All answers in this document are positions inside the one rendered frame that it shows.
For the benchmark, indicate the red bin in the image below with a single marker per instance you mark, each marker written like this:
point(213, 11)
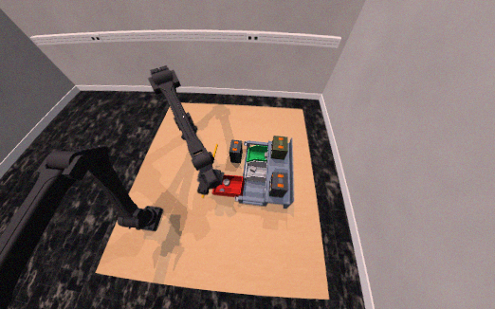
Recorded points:
point(235, 188)

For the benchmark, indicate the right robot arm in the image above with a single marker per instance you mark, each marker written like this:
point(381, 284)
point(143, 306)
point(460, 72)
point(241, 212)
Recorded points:
point(30, 221)

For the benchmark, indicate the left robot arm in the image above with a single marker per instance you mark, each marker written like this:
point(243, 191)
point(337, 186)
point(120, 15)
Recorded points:
point(165, 81)

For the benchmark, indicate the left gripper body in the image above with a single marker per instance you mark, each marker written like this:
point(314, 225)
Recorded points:
point(218, 172)

